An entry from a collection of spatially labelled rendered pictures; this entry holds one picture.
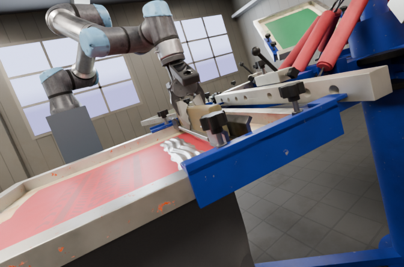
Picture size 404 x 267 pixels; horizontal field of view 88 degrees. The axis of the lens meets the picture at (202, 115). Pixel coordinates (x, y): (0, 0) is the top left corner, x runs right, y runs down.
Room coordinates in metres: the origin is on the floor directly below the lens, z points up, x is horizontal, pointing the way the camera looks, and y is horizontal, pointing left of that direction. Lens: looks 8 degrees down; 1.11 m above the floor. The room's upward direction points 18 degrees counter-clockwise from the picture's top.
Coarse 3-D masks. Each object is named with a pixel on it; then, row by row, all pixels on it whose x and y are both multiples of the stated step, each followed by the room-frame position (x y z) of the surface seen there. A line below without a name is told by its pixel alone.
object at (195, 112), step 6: (186, 108) 0.60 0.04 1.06; (192, 108) 0.54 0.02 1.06; (198, 108) 0.49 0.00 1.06; (204, 108) 0.45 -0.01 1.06; (210, 108) 0.43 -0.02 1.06; (216, 108) 0.43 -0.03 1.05; (192, 114) 0.55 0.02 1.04; (198, 114) 0.50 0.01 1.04; (204, 114) 0.46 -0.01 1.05; (180, 120) 0.73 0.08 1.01; (192, 120) 0.57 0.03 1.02; (198, 120) 0.52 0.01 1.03; (192, 126) 0.59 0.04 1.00; (198, 126) 0.53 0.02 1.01; (222, 126) 0.43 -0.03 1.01; (204, 132) 0.50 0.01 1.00; (228, 132) 0.43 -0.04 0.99
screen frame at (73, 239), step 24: (264, 120) 0.54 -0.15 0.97; (120, 144) 0.79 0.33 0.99; (144, 144) 0.80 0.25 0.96; (72, 168) 0.72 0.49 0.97; (24, 192) 0.66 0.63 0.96; (144, 192) 0.28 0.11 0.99; (168, 192) 0.28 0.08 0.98; (192, 192) 0.29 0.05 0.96; (96, 216) 0.26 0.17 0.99; (120, 216) 0.26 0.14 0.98; (144, 216) 0.27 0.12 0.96; (24, 240) 0.26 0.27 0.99; (48, 240) 0.24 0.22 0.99; (72, 240) 0.24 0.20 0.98; (96, 240) 0.25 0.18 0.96; (0, 264) 0.22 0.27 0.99; (24, 264) 0.23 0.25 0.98; (48, 264) 0.23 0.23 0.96
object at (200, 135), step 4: (180, 128) 0.70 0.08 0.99; (184, 128) 0.66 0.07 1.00; (188, 132) 0.61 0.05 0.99; (192, 132) 0.56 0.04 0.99; (196, 132) 0.54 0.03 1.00; (200, 132) 0.52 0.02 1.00; (196, 136) 0.53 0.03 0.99; (200, 136) 0.50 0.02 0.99; (204, 136) 0.47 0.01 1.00; (208, 140) 0.45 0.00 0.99
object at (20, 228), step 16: (192, 144) 0.58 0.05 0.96; (208, 144) 0.53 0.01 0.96; (160, 160) 0.54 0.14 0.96; (144, 176) 0.45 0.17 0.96; (160, 176) 0.42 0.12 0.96; (128, 192) 0.39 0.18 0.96; (48, 208) 0.45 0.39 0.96; (0, 224) 0.45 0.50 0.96; (16, 224) 0.42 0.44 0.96; (32, 224) 0.39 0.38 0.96; (0, 240) 0.36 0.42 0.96; (16, 240) 0.34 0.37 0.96
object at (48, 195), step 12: (156, 144) 0.75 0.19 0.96; (144, 156) 0.63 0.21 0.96; (156, 156) 0.58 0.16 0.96; (96, 168) 0.68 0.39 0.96; (72, 180) 0.63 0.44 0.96; (36, 192) 0.62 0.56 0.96; (48, 192) 0.58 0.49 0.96; (60, 192) 0.54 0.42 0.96; (24, 204) 0.54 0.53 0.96; (36, 204) 0.50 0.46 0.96; (12, 216) 0.47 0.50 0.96
